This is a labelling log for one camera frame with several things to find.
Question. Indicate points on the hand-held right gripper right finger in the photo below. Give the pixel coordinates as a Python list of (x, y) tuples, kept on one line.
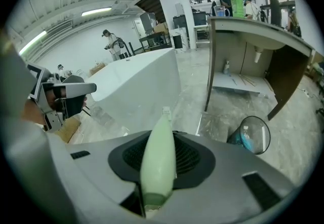
[(227, 187)]

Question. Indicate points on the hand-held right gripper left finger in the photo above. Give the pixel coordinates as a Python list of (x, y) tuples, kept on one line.
[(96, 164)]

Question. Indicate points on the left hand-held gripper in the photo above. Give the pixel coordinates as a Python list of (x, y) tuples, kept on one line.
[(50, 116)]

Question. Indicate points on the white bathtub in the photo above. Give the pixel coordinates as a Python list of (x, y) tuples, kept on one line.
[(141, 83)]

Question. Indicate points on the person's left forearm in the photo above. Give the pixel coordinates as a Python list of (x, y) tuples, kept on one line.
[(33, 114)]

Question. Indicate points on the small cardboard box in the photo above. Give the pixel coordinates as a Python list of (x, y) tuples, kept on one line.
[(97, 68)]

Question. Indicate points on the large cardboard box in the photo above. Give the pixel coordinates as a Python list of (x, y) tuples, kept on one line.
[(69, 129)]

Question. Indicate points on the black mesh trash bin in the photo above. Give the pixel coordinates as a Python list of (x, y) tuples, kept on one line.
[(250, 136)]

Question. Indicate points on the long ceiling lamp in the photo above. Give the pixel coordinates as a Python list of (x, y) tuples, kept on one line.
[(96, 11), (33, 41)]

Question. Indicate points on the black metal table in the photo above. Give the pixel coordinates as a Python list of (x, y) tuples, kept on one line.
[(154, 40)]

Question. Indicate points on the small spray bottle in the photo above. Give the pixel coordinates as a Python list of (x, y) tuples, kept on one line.
[(227, 68)]

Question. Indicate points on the dark sink cabinet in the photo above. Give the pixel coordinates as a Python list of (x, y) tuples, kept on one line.
[(286, 73)]

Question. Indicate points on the white sink basin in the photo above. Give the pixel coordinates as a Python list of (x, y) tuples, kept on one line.
[(265, 40)]

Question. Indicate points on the clear measuring cup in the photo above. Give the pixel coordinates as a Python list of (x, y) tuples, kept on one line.
[(219, 11)]

